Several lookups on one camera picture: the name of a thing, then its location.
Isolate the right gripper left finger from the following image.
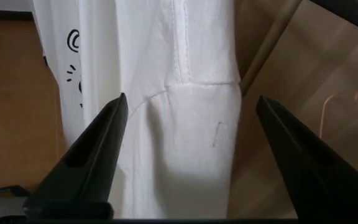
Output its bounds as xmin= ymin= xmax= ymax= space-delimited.
xmin=23 ymin=92 xmax=129 ymax=220

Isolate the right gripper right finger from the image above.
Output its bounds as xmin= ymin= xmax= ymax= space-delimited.
xmin=255 ymin=95 xmax=358 ymax=220

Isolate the pink clothes hanger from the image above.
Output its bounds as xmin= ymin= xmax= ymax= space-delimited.
xmin=318 ymin=90 xmax=358 ymax=139

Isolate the white printed t-shirt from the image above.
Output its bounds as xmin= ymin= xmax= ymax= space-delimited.
xmin=31 ymin=0 xmax=242 ymax=220

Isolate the black clothes rack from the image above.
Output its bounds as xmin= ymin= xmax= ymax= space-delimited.
xmin=309 ymin=0 xmax=358 ymax=38

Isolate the white curtain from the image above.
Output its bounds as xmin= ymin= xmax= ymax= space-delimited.
xmin=227 ymin=0 xmax=358 ymax=219

